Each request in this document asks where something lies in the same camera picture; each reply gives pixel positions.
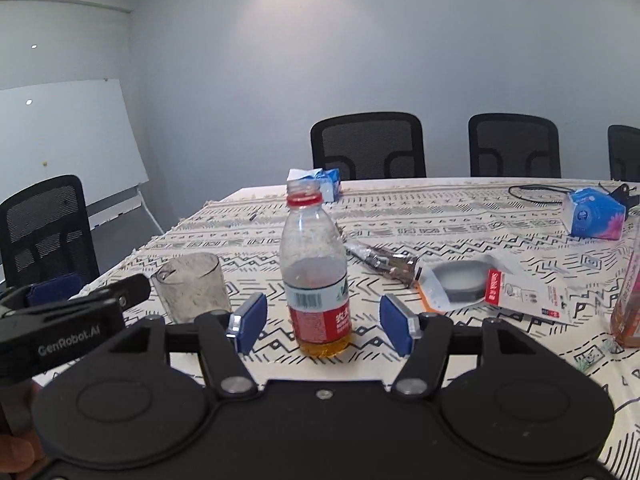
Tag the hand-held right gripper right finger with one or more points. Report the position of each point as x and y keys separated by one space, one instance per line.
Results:
x=395 y=326

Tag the black device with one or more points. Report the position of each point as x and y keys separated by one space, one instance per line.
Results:
x=627 y=197

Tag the brown silver snack wrapper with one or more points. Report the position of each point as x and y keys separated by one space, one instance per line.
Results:
x=385 y=261

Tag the black mesh office chair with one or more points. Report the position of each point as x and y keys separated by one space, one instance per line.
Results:
x=45 y=230
x=515 y=145
x=626 y=152
x=367 y=145

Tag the blue pink tissue pack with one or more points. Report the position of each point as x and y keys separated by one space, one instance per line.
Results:
x=595 y=212

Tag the blue white tissue box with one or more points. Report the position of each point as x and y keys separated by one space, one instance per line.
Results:
x=330 y=184

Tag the orange drink bottle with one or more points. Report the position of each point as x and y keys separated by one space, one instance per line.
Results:
x=629 y=305

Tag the clear plastic bottle red label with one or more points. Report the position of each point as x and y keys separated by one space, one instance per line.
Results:
x=315 y=280

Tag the red white product card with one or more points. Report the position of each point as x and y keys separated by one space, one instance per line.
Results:
x=535 y=294

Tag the patterned white tablecloth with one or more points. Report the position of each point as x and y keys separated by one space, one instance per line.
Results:
x=500 y=240

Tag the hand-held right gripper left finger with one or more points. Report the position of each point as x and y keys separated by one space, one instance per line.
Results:
x=250 y=324

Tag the clear glass cup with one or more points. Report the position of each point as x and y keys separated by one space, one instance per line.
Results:
x=192 y=285

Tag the person's left hand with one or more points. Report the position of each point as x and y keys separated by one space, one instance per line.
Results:
x=15 y=455

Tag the whiteboard on stand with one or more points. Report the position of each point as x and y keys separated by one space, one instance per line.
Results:
x=65 y=135

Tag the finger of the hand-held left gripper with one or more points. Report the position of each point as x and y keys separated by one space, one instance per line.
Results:
x=125 y=291
x=55 y=287

